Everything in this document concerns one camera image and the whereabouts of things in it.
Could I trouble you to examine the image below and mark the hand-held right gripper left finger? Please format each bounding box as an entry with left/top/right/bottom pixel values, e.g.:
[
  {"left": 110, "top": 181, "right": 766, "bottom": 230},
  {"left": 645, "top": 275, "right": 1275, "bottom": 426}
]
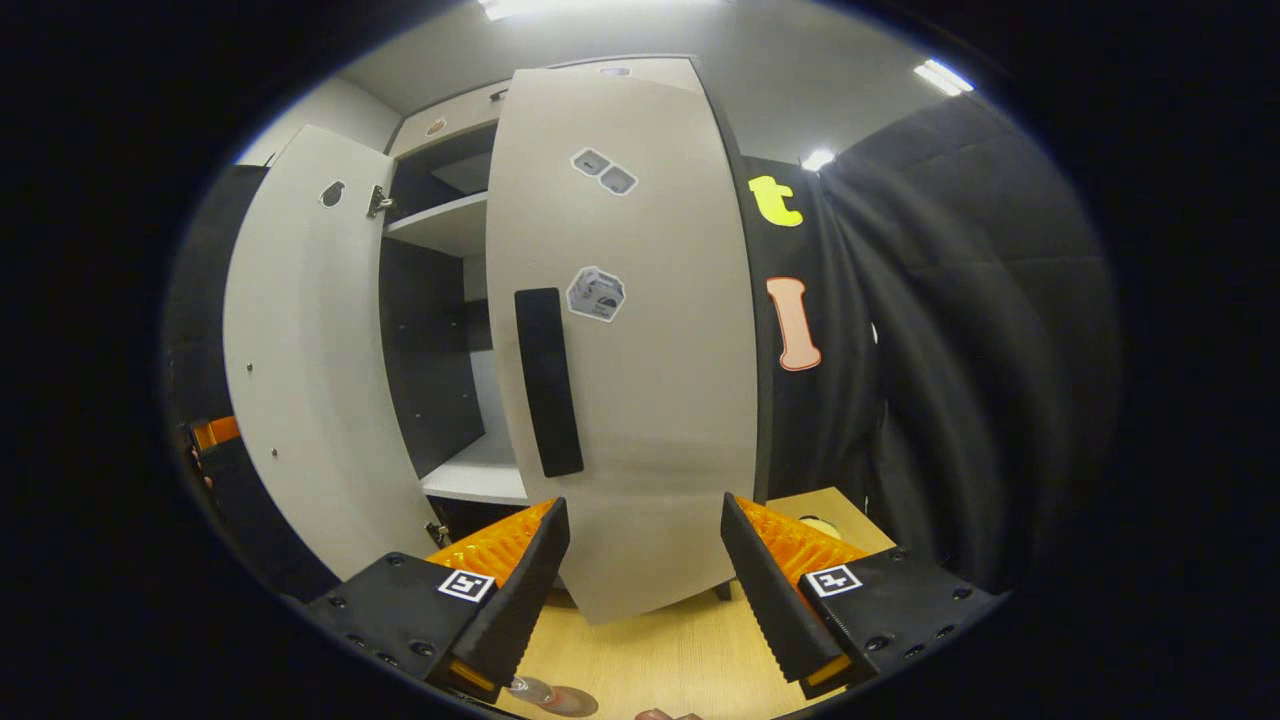
[{"left": 303, "top": 497, "right": 571, "bottom": 704}]

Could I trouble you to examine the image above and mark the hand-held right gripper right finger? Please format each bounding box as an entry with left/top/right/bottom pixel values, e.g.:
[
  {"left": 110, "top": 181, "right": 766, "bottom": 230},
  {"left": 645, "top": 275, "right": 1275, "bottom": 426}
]
[{"left": 720, "top": 492, "right": 1006, "bottom": 701}]

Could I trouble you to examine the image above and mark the white cabinet door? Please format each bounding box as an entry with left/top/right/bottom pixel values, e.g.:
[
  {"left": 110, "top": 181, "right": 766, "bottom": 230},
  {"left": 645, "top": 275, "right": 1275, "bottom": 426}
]
[
  {"left": 484, "top": 57, "right": 760, "bottom": 625},
  {"left": 221, "top": 125, "right": 442, "bottom": 583}
]

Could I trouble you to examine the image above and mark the grey and white cabinet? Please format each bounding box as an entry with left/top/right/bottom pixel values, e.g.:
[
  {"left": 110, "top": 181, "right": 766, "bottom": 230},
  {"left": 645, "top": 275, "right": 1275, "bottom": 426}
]
[{"left": 377, "top": 55, "right": 778, "bottom": 603}]

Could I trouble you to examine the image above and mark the black backdrop cloth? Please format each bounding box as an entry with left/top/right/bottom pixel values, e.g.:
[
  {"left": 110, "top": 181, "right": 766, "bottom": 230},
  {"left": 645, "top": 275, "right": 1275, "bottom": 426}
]
[{"left": 163, "top": 90, "right": 1123, "bottom": 603}]

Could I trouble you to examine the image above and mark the rectangular ceiling light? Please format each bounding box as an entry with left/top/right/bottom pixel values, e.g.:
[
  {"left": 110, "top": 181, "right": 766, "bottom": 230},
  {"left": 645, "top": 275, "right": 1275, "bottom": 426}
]
[{"left": 913, "top": 57, "right": 977, "bottom": 97}]

